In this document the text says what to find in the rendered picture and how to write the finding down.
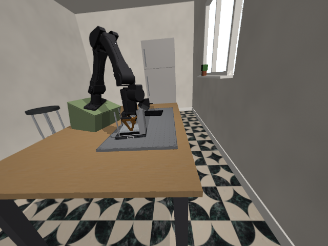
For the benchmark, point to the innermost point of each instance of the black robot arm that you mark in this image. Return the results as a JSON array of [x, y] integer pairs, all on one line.
[[105, 44]]

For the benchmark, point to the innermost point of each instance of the white well plate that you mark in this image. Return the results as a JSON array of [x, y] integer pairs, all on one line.
[[124, 128]]

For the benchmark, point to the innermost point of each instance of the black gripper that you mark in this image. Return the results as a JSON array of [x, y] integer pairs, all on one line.
[[126, 115]]

